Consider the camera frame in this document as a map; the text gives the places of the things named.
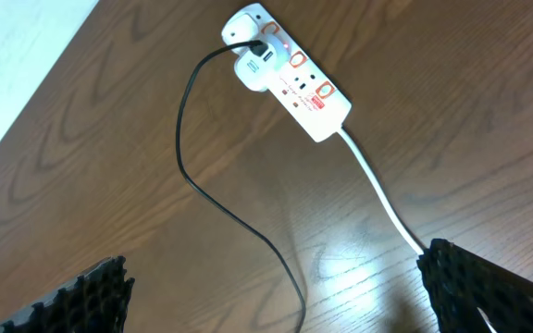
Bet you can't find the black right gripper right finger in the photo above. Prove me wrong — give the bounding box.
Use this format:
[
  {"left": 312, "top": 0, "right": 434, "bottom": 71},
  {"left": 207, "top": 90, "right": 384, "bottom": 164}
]
[{"left": 417, "top": 239, "right": 533, "bottom": 333}]

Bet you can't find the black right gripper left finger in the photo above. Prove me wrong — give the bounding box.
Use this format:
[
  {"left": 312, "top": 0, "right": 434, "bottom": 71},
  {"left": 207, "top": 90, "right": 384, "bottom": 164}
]
[{"left": 0, "top": 255, "right": 135, "bottom": 333}]

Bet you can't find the black USB charging cable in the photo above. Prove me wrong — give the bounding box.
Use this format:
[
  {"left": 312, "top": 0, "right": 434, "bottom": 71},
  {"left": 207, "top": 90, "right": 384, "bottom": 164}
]
[{"left": 174, "top": 39, "right": 307, "bottom": 333}]

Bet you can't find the white USB charger adapter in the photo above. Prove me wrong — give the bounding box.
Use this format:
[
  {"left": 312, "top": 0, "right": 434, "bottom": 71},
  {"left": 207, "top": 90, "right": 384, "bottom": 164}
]
[{"left": 234, "top": 42, "right": 290, "bottom": 92}]

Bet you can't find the white plug on strip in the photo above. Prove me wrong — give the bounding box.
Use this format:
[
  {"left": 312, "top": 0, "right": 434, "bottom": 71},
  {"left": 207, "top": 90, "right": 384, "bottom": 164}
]
[{"left": 221, "top": 13, "right": 259, "bottom": 45}]

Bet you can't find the white power strip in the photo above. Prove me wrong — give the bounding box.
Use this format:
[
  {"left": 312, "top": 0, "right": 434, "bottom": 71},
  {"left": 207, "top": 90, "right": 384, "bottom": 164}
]
[{"left": 228, "top": 3, "right": 352, "bottom": 142}]

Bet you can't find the white power strip cord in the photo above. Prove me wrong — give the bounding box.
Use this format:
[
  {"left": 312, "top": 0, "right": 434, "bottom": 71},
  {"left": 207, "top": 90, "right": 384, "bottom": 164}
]
[{"left": 338, "top": 127, "right": 426, "bottom": 256}]

